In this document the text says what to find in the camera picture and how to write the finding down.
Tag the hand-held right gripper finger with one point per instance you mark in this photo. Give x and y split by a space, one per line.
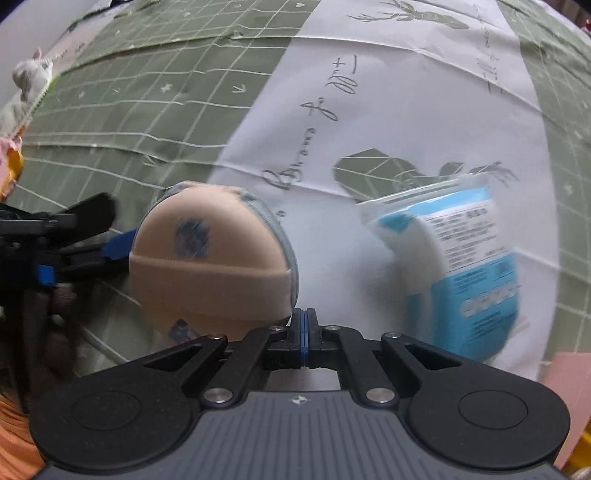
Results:
299 337
310 337

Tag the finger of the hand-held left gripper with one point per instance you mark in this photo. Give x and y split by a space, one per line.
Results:
92 210
117 247

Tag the beige powder puff packet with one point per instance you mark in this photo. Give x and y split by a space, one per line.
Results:
207 277

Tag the blue face mask packet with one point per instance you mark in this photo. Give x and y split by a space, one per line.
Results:
480 258

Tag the pink box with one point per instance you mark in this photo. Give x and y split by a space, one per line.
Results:
572 383

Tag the green grid bedsheet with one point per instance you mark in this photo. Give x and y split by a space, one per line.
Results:
161 115

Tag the white grey plush toy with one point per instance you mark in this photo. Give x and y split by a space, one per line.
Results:
30 76

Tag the person's orange clothing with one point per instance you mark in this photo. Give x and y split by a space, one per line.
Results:
18 443

